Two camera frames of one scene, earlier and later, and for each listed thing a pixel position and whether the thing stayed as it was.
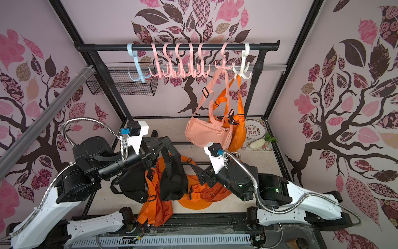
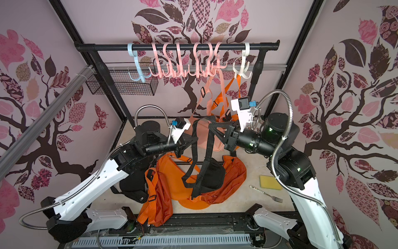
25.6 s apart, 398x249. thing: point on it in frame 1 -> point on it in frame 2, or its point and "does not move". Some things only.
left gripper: x=146 y=150 -> x=181 y=142
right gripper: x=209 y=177 -> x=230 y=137
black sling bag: x=173 y=182 -> x=213 y=173
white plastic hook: x=245 y=53 does not move
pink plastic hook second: x=171 y=75 does not move
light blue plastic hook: x=134 y=53 does not move
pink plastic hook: x=203 y=73 -> x=209 y=71
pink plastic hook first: x=159 y=74 does not move
